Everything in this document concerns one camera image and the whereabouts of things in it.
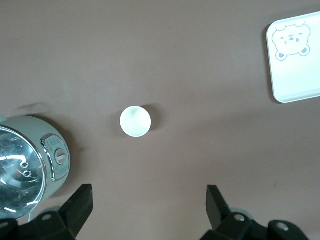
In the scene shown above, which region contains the glass pot lid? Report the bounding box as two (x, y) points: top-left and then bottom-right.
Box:
(0, 126), (47, 221)

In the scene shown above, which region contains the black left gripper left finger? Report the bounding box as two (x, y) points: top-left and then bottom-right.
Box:
(18, 184), (94, 240)

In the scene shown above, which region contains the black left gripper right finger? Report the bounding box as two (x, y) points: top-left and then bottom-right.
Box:
(202, 185), (270, 240)

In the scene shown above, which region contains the cream bear print tray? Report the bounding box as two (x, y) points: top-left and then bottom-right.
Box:
(266, 11), (320, 104)

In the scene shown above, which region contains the white IKEA cup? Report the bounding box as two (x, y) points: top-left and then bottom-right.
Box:
(119, 105), (152, 138)

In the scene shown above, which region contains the grey-green electric pot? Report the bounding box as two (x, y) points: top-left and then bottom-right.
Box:
(0, 114), (71, 222)

